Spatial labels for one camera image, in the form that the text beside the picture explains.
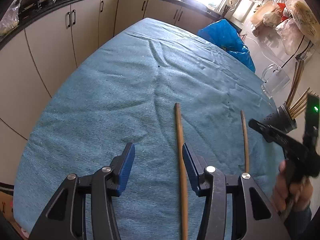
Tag wooden chopstick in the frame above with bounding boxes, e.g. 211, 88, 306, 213
174, 102, 188, 239
289, 94, 308, 118
289, 87, 310, 115
240, 110, 249, 173
286, 61, 298, 108
292, 105, 306, 119
291, 61, 304, 104

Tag person's right hand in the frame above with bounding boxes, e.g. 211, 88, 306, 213
271, 160, 313, 212

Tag wooden chopstick on towel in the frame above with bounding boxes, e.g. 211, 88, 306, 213
240, 110, 249, 173
174, 102, 188, 239

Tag wooden chopstick in holder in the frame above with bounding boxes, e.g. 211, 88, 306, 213
292, 105, 306, 119
289, 87, 310, 115
289, 94, 308, 118

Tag black perforated utensil holder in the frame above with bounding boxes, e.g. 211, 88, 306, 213
262, 103, 297, 134

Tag blue table towel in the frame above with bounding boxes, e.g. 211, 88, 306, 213
13, 18, 276, 239

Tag clear glass mug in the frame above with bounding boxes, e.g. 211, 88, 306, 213
261, 63, 290, 99

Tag blue plastic bag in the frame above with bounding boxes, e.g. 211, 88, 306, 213
197, 19, 255, 73

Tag hanging plastic bags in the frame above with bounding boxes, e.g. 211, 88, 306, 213
250, 0, 319, 55

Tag black power cable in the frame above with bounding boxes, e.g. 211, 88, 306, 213
273, 35, 313, 74

